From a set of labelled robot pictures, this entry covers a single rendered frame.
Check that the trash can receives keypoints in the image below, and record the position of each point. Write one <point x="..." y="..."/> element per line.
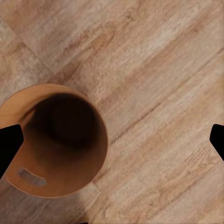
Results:
<point x="65" y="139"/>

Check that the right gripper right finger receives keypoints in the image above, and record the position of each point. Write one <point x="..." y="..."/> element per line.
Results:
<point x="217" y="139"/>

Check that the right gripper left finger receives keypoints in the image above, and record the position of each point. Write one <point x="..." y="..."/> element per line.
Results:
<point x="11" y="139"/>

